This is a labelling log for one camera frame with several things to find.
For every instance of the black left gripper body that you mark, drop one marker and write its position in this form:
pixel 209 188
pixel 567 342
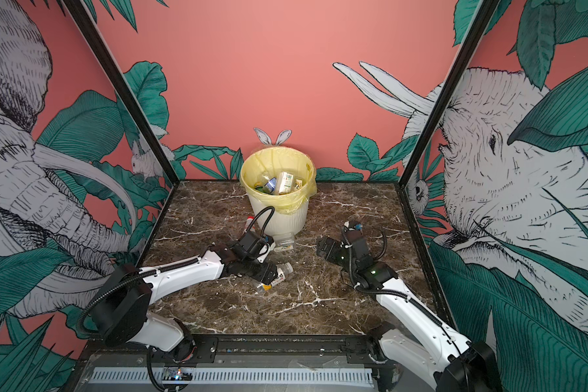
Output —
pixel 258 270

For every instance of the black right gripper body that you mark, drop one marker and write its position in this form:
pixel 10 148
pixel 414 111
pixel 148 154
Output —
pixel 338 255

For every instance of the small clear bottle blue cap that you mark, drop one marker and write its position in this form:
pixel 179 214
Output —
pixel 270 186

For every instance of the clear bottle sunflower label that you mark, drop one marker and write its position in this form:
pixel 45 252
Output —
pixel 285 183

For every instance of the white opaque bottle red cap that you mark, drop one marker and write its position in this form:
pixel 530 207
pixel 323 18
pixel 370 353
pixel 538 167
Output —
pixel 249 226

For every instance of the clear bottle green band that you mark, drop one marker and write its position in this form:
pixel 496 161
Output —
pixel 284 243

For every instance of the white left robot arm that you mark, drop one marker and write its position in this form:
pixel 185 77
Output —
pixel 119 312

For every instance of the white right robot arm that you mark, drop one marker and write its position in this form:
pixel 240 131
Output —
pixel 441 356

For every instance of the white ribbed trash bin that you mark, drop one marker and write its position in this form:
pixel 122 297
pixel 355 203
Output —
pixel 281 225

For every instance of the yellow plastic bin liner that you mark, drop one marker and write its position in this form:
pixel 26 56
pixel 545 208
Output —
pixel 269 163

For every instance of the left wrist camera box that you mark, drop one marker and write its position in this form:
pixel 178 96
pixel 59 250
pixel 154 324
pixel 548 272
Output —
pixel 253 247

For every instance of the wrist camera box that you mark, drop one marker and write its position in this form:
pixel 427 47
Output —
pixel 353 237
pixel 253 247

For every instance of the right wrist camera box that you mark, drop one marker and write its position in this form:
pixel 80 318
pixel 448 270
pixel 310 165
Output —
pixel 353 237

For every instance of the black front rail base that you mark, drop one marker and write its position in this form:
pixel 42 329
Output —
pixel 250 351

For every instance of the white ribbed cable duct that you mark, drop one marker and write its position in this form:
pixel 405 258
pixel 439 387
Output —
pixel 356 377

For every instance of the black frame post right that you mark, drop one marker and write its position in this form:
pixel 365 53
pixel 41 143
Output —
pixel 482 17

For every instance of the black frame post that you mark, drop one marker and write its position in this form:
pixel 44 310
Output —
pixel 482 17
pixel 98 46

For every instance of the black frame post left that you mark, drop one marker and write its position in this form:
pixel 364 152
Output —
pixel 98 46

